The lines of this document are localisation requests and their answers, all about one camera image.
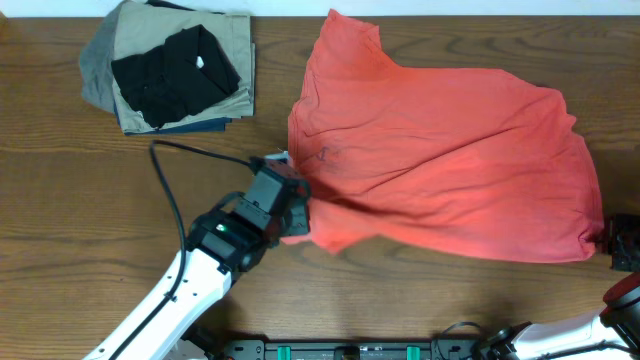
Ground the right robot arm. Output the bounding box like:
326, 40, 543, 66
472, 214, 639, 360

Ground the red t-shirt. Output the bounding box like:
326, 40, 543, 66
288, 11, 604, 263

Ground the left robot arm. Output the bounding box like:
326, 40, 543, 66
87, 156, 311, 359

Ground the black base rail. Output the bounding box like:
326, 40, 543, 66
216, 336, 481, 360

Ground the beige folded garment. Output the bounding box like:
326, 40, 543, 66
111, 1, 255, 131

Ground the black folded garment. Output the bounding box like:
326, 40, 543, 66
111, 25, 240, 129

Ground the grey folded garment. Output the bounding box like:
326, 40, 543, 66
79, 1, 125, 114

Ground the navy folded garment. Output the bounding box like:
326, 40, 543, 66
113, 107, 232, 136

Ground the left black cable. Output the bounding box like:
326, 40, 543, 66
107, 139, 256, 360

